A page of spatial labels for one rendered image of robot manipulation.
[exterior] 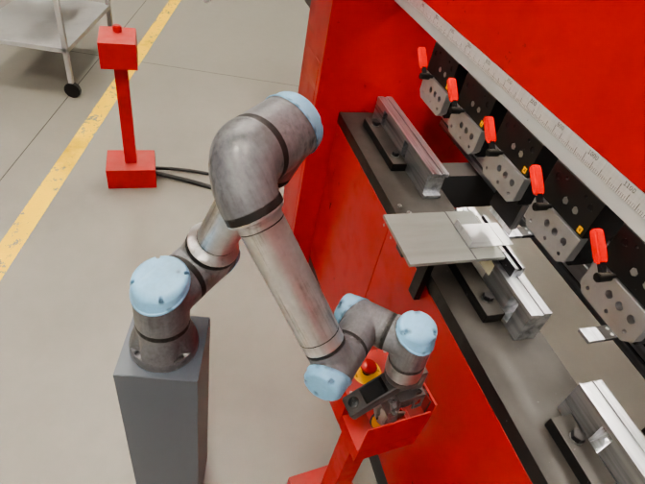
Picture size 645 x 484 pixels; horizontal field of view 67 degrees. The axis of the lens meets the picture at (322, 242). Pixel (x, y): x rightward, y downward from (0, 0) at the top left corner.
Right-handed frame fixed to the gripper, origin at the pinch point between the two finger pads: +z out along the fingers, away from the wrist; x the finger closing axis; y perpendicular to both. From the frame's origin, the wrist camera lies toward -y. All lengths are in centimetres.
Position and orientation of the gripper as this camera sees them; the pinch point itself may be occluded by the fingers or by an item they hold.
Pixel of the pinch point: (377, 420)
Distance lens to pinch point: 120.4
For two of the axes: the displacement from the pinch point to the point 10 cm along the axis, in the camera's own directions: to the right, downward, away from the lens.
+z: -0.8, 7.2, 6.9
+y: 9.3, -1.9, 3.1
